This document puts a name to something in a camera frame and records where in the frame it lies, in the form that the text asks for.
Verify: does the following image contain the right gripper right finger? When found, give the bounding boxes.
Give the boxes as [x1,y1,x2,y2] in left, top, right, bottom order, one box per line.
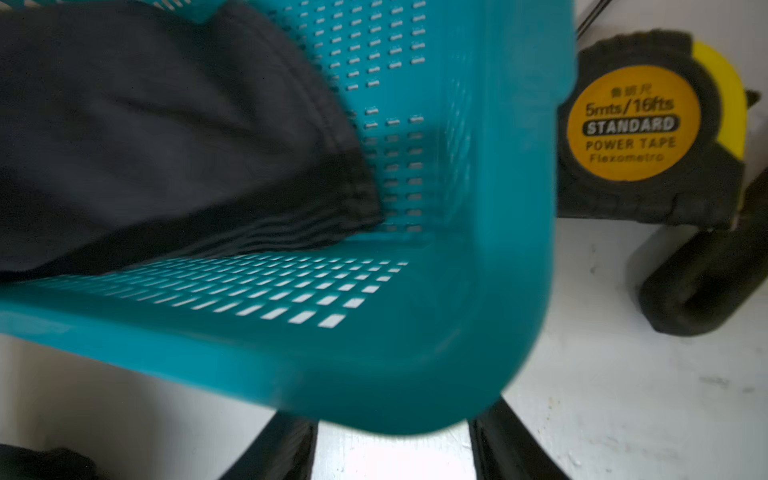
[468,398,569,480]

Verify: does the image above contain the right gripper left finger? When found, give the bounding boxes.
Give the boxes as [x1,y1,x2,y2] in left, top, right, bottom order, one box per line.
[220,411,318,480]

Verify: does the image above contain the teal plastic basket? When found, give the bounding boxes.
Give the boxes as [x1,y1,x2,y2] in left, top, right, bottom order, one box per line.
[1,1,575,435]

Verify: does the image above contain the dark grey trousers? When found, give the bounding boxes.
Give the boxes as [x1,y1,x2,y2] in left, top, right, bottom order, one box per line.
[1,1,384,282]

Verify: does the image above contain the dark green pipe wrench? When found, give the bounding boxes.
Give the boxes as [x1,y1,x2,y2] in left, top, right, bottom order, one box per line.
[638,172,767,337]

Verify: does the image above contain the yellow black tape measure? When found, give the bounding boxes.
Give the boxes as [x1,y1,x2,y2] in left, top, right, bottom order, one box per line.
[557,29,761,230]

